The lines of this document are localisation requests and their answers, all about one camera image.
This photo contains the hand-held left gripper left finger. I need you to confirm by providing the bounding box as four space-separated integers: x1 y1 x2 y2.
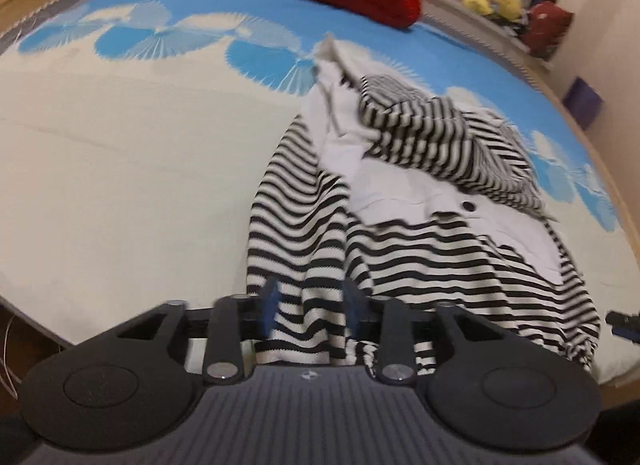
75 277 282 386

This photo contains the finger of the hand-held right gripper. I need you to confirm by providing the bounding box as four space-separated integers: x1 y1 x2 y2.
605 311 640 342

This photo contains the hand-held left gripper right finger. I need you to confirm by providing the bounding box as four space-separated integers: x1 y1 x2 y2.
342 279 526 385

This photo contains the black white striped hooded sweater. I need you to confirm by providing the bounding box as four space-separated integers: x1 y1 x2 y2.
246 32 602 380

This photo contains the blue white patterned bed sheet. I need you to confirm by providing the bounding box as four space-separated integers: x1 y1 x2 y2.
0 0 632 386

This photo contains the purple box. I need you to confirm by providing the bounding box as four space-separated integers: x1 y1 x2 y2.
562 77 606 132

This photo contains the red cushion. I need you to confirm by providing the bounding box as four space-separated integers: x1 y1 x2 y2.
522 1 574 58

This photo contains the yellow bear plush toy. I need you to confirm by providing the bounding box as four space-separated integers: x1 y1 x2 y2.
487 0 526 22

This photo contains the white cable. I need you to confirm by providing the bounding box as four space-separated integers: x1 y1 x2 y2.
0 316 19 398

